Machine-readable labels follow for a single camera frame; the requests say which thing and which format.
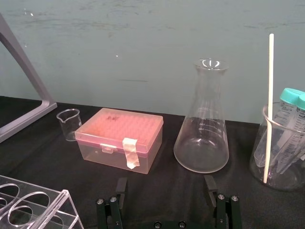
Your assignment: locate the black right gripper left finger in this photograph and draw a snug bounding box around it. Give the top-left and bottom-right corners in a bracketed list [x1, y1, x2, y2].
[96, 177, 129, 229]

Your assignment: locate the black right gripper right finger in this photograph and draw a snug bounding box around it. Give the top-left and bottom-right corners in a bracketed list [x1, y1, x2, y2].
[203, 175, 243, 229]

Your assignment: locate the white stirring rod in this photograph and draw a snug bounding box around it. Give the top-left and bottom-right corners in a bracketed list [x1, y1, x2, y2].
[263, 33, 275, 184]

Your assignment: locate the black table cloth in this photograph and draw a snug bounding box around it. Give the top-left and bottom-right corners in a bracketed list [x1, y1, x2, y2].
[0, 95, 305, 229]

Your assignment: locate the strip of beige tape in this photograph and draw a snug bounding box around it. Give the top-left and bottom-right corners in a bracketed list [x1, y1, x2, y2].
[122, 137, 140, 170]

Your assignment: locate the clear glass conical flask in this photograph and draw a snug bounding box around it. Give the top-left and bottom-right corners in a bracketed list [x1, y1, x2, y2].
[173, 58, 230, 173]

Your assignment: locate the pink plastic pipette tip box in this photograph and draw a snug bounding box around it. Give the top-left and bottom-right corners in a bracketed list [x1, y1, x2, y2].
[74, 107, 164, 175]

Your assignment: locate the large clear glass beaker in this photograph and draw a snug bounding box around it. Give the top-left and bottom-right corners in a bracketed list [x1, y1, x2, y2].
[249, 102, 305, 192]

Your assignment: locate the clear acrylic tube rack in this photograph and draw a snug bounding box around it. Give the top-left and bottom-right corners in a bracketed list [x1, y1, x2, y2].
[0, 175, 84, 229]

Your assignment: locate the small clear glass beaker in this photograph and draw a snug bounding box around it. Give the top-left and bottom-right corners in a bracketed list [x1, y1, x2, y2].
[56, 108, 82, 142]

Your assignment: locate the teal capped centrifuge tube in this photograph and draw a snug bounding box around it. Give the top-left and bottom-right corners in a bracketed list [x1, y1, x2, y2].
[275, 93, 305, 174]
[253, 87, 302, 167]

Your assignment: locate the grey metal stand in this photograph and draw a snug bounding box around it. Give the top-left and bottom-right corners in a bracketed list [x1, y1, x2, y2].
[0, 13, 58, 144]

